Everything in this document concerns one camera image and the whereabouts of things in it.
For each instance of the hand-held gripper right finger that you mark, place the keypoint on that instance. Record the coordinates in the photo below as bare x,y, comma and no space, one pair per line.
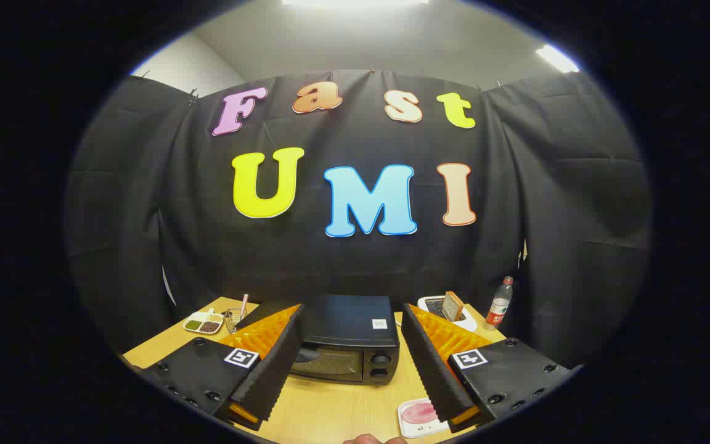
432,364

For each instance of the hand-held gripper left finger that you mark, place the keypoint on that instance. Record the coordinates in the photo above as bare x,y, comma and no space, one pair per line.
275,364

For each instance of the pink ham slice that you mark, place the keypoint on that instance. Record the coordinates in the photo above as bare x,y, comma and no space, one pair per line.
418,413

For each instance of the white square plate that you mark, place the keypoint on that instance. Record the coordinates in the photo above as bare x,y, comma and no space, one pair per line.
413,427

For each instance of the black toaster oven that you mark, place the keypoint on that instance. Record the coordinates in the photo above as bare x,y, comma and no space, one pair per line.
349,320

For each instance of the white toaster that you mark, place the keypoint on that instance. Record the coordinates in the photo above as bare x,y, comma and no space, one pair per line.
469,320

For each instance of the bread slice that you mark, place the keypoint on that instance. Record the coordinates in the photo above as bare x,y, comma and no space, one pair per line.
452,306

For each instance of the divided dish of beans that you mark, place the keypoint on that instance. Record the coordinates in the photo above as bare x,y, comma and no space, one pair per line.
204,322

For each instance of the clear water bottle red label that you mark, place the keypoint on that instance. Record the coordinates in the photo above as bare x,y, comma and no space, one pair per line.
500,305

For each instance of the ceiling light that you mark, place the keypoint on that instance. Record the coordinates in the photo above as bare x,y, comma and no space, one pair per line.
557,58

